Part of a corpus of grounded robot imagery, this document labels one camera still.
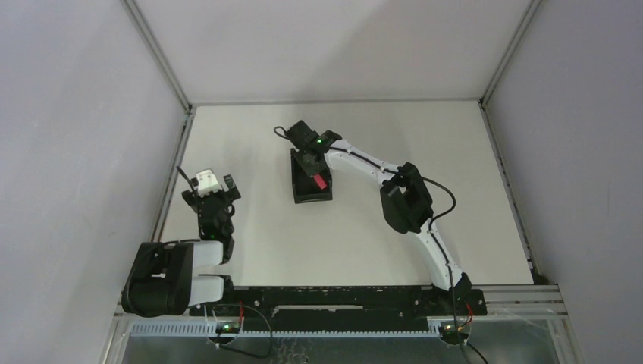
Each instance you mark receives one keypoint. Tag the right green circuit board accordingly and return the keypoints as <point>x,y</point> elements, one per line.
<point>453,335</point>

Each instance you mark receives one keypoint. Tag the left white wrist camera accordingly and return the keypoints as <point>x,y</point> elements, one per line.
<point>207,182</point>

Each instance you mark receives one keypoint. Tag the aluminium frame profile right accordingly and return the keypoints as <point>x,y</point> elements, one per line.
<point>523,302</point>

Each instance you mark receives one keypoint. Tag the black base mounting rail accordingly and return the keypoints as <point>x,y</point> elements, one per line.
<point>423,300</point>

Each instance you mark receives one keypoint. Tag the red handled screwdriver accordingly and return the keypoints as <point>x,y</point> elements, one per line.
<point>320,181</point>

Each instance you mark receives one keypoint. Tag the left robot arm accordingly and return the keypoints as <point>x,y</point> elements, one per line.
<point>163,279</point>

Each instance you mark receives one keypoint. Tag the green circuit board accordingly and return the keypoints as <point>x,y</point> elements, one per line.
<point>453,335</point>
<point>228,328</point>

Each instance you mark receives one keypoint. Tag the black plastic bin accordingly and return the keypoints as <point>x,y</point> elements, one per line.
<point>304,188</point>

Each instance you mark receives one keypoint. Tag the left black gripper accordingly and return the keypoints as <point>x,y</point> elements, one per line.
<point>211,198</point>

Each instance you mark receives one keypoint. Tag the left green circuit board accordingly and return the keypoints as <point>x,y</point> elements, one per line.
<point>228,328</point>

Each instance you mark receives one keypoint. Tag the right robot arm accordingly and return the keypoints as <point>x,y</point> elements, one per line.
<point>411,204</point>

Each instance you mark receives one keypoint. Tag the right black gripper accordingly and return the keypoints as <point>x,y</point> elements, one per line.
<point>310,171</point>

